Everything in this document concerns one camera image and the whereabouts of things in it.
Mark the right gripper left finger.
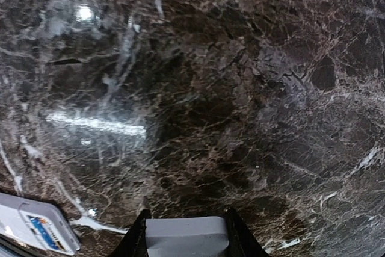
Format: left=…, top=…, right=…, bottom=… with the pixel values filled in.
left=108, top=209, right=152, bottom=257

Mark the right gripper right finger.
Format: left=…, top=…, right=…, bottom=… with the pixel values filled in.
left=224, top=208, right=270, bottom=257

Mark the white battery cover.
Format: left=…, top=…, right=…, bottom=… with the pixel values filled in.
left=145, top=216, right=230, bottom=257

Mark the blue battery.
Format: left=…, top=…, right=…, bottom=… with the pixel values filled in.
left=28, top=216, right=60, bottom=250

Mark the white remote control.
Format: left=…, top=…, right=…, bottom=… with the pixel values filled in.
left=1, top=193, right=81, bottom=256

